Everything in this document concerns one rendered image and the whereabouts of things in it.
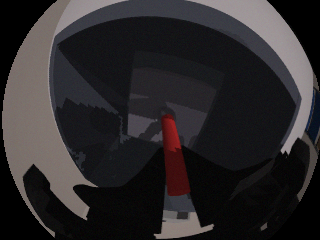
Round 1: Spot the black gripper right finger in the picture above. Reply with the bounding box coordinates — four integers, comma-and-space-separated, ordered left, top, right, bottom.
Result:
181, 145, 275, 228

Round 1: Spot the red peg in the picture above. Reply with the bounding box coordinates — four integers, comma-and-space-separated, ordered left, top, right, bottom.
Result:
161, 113, 191, 196

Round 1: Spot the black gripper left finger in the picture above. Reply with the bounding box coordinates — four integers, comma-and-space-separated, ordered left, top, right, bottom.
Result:
73, 147, 165, 233

